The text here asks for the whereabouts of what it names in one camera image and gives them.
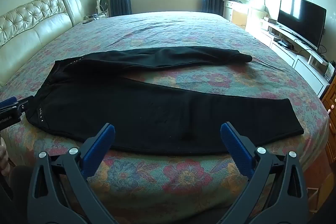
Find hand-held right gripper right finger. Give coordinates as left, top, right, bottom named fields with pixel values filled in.
left=220, top=122, right=309, bottom=224

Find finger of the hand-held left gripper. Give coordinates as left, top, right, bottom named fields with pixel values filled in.
left=0, top=95, right=36, bottom=115

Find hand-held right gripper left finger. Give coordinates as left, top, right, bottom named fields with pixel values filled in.
left=27, top=123, right=118, bottom=224

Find black pants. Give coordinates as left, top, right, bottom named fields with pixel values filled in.
left=25, top=47, right=305, bottom=156

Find person's left hand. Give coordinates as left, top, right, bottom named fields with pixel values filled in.
left=0, top=138, right=11, bottom=178

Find cream tufted leather headboard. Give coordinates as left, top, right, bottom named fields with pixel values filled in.
left=0, top=0, right=85, bottom=88

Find brown wooden cabinet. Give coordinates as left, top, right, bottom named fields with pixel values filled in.
left=321, top=85, right=336, bottom=180

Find white television stand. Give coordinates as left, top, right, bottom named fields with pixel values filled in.
left=259, top=18, right=331, bottom=98

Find floral bed blanket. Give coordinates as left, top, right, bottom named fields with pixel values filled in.
left=0, top=11, right=330, bottom=224

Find white dresser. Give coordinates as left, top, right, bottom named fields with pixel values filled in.
left=223, top=0, right=263, bottom=30

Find white fan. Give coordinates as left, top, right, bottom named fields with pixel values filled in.
left=96, top=0, right=109, bottom=16

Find black flat television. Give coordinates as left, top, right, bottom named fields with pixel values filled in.
left=277, top=0, right=327, bottom=50

